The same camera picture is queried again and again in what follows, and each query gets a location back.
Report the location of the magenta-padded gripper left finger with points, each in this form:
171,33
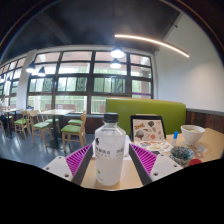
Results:
60,166

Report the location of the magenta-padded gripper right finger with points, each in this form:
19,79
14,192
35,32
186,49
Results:
165,165

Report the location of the clear plastic water bottle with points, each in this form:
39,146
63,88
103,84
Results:
110,153

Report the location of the speckled green ceramic cup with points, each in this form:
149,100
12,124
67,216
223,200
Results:
181,156

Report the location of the colourful sticker sheet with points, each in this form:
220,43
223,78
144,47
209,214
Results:
155,146

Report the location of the small blue-capped white tube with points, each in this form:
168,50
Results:
174,138

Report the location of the wooden chairs with green seats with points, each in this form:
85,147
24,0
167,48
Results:
71,129

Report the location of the small white receipt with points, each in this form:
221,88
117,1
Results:
200,148

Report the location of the black-framed sticker tablet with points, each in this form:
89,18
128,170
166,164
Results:
147,129

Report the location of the white ceramic bowl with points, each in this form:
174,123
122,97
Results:
192,134

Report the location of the light wooden dining table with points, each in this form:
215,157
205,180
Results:
11,110
55,112

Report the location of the green upholstered bench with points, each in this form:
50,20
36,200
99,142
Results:
146,111

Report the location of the person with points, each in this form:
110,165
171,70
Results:
2,113

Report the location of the black pendant ceiling lamps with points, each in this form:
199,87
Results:
117,53

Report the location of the long linear ceiling light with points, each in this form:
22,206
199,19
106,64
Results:
153,41

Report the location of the black-framed window wall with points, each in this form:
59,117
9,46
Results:
76,83

